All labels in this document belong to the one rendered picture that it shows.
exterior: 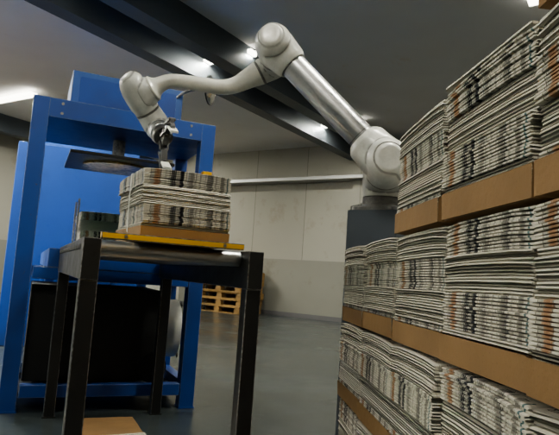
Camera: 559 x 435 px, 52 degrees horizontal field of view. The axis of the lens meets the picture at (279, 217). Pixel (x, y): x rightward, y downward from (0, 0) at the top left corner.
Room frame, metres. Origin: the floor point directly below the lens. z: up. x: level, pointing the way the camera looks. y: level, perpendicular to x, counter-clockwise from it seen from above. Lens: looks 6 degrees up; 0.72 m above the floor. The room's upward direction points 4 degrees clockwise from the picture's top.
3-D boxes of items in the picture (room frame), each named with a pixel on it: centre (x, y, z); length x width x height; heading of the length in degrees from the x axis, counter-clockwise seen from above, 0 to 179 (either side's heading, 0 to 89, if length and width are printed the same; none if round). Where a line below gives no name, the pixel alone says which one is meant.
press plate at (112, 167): (3.26, 0.96, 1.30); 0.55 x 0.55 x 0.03; 23
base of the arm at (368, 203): (2.21, -0.38, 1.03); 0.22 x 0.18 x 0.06; 57
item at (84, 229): (3.79, 1.19, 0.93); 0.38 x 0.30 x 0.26; 23
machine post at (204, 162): (3.16, 0.44, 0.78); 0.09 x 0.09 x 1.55; 23
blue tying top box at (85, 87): (3.26, 0.96, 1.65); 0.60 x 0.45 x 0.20; 113
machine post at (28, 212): (2.81, 1.24, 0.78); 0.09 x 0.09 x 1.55; 23
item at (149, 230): (1.82, 0.32, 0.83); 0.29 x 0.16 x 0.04; 116
